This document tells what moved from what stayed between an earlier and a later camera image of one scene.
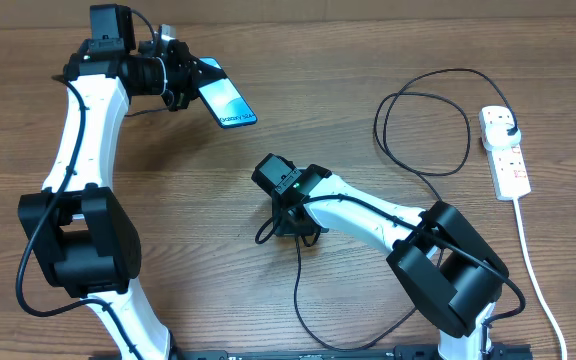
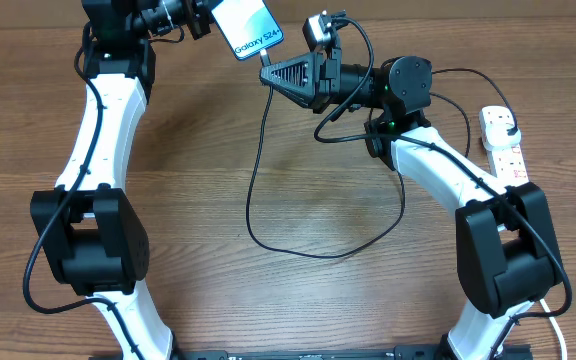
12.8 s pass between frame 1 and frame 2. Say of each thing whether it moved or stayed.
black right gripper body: moved
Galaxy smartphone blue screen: moved
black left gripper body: moved
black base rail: stayed
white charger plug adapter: stayed
